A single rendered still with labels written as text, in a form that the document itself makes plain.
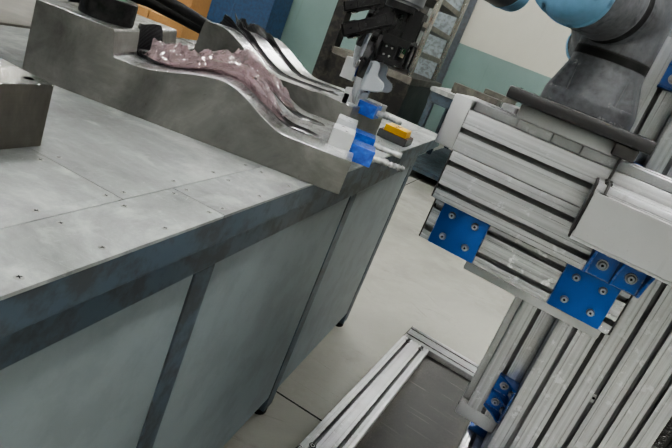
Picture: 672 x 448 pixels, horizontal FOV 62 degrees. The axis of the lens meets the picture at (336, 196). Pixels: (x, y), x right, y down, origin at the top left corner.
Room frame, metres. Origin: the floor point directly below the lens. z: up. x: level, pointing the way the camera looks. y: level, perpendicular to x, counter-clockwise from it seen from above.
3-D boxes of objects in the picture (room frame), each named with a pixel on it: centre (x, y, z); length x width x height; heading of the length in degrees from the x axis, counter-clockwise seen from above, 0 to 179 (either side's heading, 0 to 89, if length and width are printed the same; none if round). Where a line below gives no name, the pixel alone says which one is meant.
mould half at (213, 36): (1.30, 0.24, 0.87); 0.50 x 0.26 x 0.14; 75
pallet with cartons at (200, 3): (5.98, 2.50, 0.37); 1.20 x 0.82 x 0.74; 81
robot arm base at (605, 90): (0.97, -0.33, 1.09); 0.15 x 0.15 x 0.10
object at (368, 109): (1.17, -0.01, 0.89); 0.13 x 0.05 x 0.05; 75
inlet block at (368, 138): (1.00, -0.02, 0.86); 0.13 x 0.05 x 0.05; 92
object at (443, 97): (5.71, -1.03, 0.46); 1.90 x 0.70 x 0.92; 163
